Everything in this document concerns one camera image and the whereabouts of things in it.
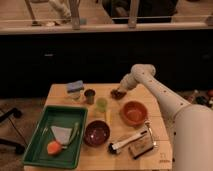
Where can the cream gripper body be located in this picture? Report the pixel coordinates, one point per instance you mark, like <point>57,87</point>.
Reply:
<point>122,89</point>

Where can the dark grape bunch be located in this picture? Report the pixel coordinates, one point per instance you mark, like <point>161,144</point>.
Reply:
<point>115,94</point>

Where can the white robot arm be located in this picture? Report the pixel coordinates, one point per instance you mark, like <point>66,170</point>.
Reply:
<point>193,123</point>

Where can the orange bowl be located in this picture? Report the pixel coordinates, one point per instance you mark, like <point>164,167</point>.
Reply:
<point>134,113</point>

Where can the purple bowl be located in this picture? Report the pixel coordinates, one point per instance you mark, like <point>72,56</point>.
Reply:
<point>96,133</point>

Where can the green cup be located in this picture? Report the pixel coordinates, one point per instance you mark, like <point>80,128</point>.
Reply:
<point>101,104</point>

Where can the dark metal cup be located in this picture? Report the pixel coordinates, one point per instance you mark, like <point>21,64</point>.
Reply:
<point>89,95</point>

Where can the silver metal spoon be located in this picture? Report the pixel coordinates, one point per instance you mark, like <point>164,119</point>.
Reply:
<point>151,133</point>

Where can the blue sponge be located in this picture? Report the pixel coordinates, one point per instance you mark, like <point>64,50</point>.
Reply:
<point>75,86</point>

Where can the clear glass jar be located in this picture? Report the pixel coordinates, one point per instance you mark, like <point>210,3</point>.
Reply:
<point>75,95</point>

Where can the green utensil in tray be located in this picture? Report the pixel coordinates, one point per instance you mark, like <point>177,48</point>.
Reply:
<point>73,135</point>

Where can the wooden block with black base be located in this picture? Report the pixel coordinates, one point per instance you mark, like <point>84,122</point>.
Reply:
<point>141,147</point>

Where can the green plastic tray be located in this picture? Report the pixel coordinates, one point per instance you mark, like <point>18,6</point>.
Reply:
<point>62,116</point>

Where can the orange carrot toy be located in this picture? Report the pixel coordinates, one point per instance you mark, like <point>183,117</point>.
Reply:
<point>54,148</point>

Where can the white handled black brush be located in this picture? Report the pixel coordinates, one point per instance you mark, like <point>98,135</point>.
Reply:
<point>114,148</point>

